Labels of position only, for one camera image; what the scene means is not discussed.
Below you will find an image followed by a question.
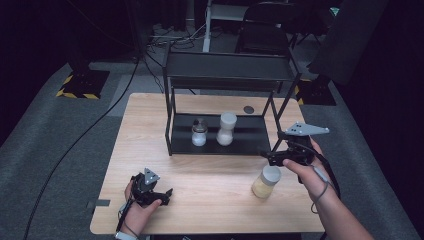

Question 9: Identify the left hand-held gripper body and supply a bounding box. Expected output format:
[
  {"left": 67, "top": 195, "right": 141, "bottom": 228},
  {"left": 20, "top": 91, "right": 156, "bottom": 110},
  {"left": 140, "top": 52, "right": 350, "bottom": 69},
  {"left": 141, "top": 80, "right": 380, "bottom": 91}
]
[{"left": 130, "top": 167, "right": 165, "bottom": 207}]

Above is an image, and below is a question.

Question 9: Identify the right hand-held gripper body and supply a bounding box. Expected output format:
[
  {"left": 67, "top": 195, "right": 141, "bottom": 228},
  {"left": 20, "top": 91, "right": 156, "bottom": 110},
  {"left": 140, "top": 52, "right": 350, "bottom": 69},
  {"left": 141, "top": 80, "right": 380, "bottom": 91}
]
[{"left": 275, "top": 122, "right": 331, "bottom": 168}]

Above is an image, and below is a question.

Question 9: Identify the yellow-filled jar with white lid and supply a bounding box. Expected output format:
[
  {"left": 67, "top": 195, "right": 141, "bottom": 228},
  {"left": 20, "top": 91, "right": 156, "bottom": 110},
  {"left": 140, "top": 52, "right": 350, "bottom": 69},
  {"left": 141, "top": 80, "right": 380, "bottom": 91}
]
[{"left": 251, "top": 165, "right": 283, "bottom": 200}]

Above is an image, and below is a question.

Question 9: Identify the waisted jar with white lid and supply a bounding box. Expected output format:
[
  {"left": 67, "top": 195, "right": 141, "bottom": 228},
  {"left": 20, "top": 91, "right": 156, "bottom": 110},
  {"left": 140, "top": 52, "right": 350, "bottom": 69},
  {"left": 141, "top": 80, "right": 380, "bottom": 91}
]
[{"left": 215, "top": 112, "right": 239, "bottom": 147}]

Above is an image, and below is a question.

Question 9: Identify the black metal two-tier rack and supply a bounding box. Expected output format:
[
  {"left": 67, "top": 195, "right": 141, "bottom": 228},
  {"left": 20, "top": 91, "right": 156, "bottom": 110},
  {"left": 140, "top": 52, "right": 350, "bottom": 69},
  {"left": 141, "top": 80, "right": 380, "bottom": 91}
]
[{"left": 162, "top": 42, "right": 303, "bottom": 158}]

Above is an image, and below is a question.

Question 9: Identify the clear jar with metal lid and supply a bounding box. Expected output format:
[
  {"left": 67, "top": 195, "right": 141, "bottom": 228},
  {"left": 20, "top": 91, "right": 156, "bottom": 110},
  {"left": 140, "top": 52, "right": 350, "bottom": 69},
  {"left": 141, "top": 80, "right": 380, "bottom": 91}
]
[{"left": 190, "top": 117, "right": 209, "bottom": 148}]

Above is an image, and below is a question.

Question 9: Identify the person's left hand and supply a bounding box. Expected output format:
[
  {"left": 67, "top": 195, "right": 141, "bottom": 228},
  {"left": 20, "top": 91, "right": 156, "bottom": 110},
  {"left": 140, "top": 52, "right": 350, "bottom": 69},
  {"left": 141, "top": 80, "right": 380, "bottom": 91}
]
[{"left": 123, "top": 181, "right": 164, "bottom": 236}]

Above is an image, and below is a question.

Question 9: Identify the person's right hand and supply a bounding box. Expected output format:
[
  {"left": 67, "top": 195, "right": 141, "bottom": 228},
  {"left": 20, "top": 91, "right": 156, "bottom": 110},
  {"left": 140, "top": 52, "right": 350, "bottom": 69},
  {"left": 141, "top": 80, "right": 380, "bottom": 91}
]
[{"left": 282, "top": 137, "right": 338, "bottom": 205}]

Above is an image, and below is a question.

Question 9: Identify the grey tape strip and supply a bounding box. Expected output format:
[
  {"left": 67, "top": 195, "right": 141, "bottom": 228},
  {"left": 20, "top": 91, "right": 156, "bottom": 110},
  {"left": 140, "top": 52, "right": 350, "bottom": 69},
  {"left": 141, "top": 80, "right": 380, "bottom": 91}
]
[{"left": 87, "top": 199, "right": 111, "bottom": 210}]

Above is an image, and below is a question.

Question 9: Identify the white wristband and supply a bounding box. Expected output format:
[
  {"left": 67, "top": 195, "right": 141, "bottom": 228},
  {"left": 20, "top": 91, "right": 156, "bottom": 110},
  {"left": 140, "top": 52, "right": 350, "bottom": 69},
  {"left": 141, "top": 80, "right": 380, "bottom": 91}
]
[{"left": 114, "top": 230, "right": 139, "bottom": 240}]

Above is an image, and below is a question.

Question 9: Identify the yellow-black striped stand base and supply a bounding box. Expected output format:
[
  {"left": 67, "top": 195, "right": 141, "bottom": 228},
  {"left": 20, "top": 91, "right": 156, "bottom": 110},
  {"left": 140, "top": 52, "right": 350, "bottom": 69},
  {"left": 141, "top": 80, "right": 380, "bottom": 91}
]
[
  {"left": 293, "top": 78, "right": 337, "bottom": 107},
  {"left": 55, "top": 69, "right": 111, "bottom": 100}
]

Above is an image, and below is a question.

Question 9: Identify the black folding chair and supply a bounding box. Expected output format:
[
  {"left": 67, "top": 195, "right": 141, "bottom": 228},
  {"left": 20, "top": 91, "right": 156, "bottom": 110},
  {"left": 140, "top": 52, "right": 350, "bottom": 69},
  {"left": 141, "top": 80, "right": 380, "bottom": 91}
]
[{"left": 234, "top": 1, "right": 298, "bottom": 56}]

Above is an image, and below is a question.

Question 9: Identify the dark grey panel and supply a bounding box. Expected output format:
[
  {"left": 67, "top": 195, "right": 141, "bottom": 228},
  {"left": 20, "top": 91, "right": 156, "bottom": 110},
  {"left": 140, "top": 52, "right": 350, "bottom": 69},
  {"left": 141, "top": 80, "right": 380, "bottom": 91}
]
[{"left": 306, "top": 0, "right": 391, "bottom": 86}]

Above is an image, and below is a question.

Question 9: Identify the white metal stand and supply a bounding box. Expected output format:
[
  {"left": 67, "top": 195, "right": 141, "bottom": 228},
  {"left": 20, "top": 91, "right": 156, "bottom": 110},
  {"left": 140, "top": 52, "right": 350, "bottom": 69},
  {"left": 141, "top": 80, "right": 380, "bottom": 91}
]
[{"left": 202, "top": 0, "right": 250, "bottom": 53}]

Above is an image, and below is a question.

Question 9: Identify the left hand-held gripper cable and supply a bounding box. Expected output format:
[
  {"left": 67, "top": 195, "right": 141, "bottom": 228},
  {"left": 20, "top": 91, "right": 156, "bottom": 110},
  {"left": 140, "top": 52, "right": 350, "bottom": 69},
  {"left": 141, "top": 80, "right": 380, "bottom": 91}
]
[{"left": 114, "top": 198, "right": 136, "bottom": 234}]

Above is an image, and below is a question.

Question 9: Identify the long black floor cable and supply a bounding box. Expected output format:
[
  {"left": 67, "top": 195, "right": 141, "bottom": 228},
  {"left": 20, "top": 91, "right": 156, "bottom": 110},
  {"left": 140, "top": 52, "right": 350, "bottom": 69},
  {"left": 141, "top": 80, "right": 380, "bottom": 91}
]
[{"left": 22, "top": 49, "right": 143, "bottom": 240}]

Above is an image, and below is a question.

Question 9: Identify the tangle of floor cables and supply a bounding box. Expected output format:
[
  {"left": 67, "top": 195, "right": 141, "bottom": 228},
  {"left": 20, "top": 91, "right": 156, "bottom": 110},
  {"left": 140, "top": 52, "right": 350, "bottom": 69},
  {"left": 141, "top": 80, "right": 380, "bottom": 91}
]
[{"left": 145, "top": 22, "right": 205, "bottom": 52}]

